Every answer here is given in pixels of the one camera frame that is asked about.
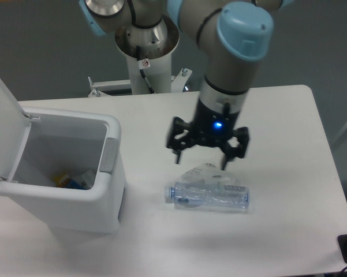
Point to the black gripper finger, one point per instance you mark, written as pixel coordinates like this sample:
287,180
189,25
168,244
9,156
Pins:
179,137
239,151

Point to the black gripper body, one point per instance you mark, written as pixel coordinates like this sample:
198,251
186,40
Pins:
211,128

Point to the white plastic trash can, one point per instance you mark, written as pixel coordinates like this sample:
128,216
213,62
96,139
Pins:
37,144

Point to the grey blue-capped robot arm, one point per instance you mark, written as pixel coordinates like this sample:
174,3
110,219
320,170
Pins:
234,35

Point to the white trash item inside can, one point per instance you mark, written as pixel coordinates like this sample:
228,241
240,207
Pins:
85,180

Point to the yellow trash item inside can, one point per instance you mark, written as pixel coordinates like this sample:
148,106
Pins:
65,181

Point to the clear plastic wrapper packet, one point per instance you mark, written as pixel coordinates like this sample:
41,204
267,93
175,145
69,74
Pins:
208,174

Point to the clear crushed plastic bottle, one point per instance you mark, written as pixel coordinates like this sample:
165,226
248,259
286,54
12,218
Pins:
222,196

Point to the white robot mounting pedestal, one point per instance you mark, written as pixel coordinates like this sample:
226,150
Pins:
148,54

